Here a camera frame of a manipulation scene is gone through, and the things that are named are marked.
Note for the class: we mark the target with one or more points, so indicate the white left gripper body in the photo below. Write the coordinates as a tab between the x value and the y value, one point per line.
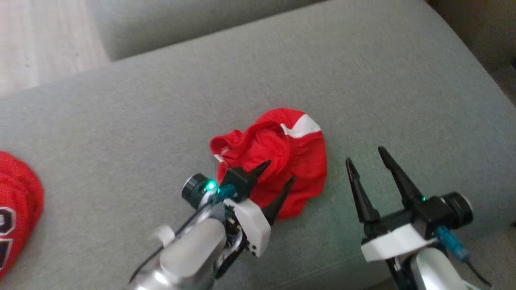
254	225

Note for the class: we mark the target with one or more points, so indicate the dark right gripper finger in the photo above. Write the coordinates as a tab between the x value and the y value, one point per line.
363	197
403	181

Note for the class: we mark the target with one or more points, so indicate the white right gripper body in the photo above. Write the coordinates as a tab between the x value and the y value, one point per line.
395	241

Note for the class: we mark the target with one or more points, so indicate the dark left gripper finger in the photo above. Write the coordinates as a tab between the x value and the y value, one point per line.
259	170
278	201

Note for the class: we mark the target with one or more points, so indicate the red shorts with white stripe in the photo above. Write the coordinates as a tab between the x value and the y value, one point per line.
298	161

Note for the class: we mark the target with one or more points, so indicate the red white jersey with number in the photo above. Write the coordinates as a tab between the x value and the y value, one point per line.
20	193

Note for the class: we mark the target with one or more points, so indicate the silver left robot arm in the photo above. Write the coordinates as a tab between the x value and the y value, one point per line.
193	249

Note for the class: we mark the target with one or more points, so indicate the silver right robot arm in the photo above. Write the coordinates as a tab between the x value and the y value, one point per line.
435	270

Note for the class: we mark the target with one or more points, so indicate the grey fabric sofa seat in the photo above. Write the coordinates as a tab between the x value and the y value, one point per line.
121	141

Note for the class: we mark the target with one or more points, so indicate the grey sofa backrest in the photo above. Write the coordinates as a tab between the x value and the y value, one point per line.
169	24

